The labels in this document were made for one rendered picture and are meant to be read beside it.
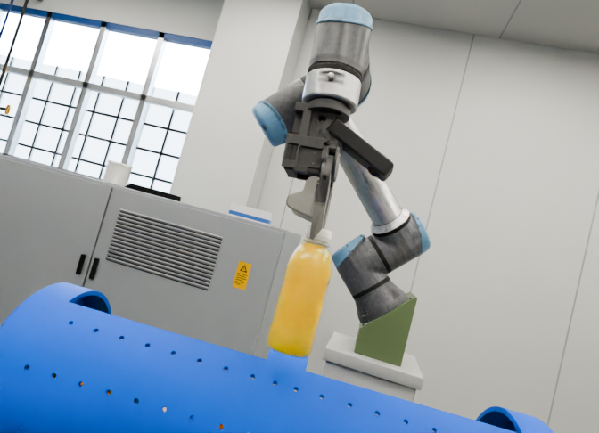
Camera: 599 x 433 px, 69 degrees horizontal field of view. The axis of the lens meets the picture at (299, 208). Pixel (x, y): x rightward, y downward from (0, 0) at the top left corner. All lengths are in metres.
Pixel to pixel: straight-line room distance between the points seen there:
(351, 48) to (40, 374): 0.67
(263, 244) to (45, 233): 1.34
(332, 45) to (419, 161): 2.99
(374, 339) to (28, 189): 2.32
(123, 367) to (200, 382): 0.12
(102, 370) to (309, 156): 0.44
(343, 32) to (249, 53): 3.09
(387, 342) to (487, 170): 2.42
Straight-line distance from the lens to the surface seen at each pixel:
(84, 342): 0.76
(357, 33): 0.73
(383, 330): 1.53
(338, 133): 0.68
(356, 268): 1.54
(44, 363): 0.77
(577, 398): 3.96
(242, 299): 2.41
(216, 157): 3.59
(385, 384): 1.52
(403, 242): 1.54
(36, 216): 3.06
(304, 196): 0.64
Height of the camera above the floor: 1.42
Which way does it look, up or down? 4 degrees up
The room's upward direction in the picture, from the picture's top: 15 degrees clockwise
